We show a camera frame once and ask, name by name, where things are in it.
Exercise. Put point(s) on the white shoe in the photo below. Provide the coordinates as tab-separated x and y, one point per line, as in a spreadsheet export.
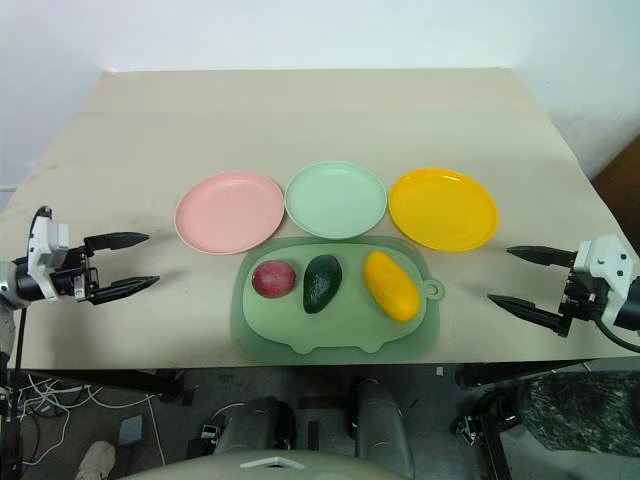
96	461

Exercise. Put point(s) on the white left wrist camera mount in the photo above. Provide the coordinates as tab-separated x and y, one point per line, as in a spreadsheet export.
46	250

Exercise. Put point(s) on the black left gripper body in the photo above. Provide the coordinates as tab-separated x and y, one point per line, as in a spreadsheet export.
75	276

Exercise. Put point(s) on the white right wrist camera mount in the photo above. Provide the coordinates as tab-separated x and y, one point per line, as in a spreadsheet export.
607	272

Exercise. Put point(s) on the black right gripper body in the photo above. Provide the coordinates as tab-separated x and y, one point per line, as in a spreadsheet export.
582	297

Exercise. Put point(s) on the red round fruit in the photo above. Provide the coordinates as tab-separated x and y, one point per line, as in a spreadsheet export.
273	280

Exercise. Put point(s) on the grey foot pedal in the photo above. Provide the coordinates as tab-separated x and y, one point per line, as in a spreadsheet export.
132	430

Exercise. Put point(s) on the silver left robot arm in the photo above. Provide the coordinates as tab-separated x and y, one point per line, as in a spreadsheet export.
12	287

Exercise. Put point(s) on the green silicone tray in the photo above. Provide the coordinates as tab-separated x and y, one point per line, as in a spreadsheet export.
340	330

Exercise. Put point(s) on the yellow round plate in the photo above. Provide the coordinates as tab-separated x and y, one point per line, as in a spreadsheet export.
442	210

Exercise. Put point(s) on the dark green avocado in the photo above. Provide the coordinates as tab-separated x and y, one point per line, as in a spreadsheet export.
321	285

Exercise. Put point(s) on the camouflage covered object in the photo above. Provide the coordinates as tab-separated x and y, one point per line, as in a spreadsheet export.
582	412

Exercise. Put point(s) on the black metal frame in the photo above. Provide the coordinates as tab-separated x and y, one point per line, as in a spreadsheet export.
492	430

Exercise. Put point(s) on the pink round plate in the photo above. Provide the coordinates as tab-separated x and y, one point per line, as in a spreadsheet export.
229	212

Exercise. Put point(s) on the grey robot leg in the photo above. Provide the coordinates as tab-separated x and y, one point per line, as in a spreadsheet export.
382	420
255	425

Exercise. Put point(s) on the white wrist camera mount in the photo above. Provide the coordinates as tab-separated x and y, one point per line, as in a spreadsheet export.
607	272
46	250

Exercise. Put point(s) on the yellow mango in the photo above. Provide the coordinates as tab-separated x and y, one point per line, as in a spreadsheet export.
391	287

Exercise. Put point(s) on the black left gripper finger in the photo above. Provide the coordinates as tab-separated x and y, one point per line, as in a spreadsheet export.
117	240
127	287

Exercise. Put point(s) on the silver robot torso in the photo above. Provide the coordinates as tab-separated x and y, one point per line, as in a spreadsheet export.
260	462

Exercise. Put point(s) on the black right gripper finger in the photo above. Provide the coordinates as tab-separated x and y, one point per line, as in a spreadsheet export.
525	307
542	254

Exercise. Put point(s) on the black table frame bar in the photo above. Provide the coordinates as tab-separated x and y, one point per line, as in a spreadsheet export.
125	382

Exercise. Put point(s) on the light green round plate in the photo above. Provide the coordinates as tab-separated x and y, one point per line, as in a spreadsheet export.
335	199

